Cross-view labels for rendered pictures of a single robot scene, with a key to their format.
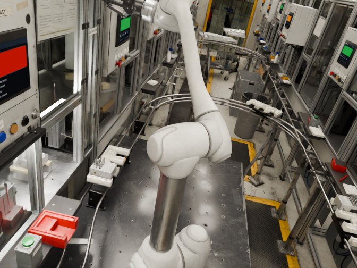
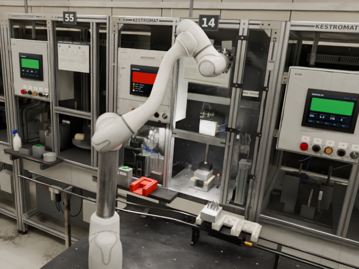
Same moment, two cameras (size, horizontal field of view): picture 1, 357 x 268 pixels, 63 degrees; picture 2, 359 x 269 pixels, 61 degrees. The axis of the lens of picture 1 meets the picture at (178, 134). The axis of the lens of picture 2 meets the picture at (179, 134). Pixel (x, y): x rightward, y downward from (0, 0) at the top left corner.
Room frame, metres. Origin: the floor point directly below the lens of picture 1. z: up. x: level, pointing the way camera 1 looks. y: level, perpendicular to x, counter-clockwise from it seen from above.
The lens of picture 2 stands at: (1.72, -1.24, 1.84)
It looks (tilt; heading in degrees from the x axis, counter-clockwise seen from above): 16 degrees down; 111
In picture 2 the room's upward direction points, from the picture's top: 4 degrees clockwise
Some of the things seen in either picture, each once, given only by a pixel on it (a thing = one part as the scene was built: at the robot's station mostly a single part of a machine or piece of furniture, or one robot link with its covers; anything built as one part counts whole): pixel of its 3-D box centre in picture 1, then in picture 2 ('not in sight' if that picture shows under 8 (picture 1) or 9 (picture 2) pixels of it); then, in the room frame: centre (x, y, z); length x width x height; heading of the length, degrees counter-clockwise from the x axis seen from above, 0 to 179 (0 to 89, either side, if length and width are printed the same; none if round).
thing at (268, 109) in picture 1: (263, 109); not in sight; (2.97, -0.85, 0.84); 0.37 x 0.14 x 0.10; 55
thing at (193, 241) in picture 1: (191, 247); (105, 254); (0.96, -0.17, 0.85); 0.18 x 0.16 x 0.22; 128
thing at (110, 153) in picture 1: (109, 167); (227, 228); (1.44, 0.38, 0.84); 0.36 x 0.14 x 0.10; 177
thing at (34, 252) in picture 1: (27, 252); (126, 175); (0.68, 0.46, 0.97); 0.08 x 0.08 x 0.12; 87
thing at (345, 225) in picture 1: (349, 225); not in sight; (1.37, -1.12, 0.84); 0.37 x 0.14 x 0.10; 177
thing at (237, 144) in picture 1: (236, 156); not in sight; (3.30, -0.81, 0.01); 1.00 x 0.55 x 0.01; 177
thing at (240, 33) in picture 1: (230, 47); not in sight; (7.98, -0.90, 0.48); 0.84 x 0.58 x 0.97; 5
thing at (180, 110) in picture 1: (197, 85); not in sight; (5.80, -0.17, 0.01); 5.85 x 0.59 x 0.01; 177
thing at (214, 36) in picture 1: (214, 55); not in sight; (6.73, -0.43, 0.48); 0.88 x 0.56 x 0.96; 105
